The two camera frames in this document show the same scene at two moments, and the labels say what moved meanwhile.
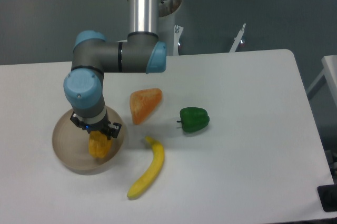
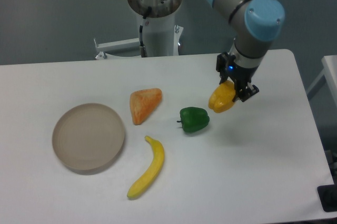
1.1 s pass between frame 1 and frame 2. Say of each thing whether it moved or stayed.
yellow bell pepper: moved
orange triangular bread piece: stayed
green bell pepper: stayed
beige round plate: stayed
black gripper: moved
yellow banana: stayed
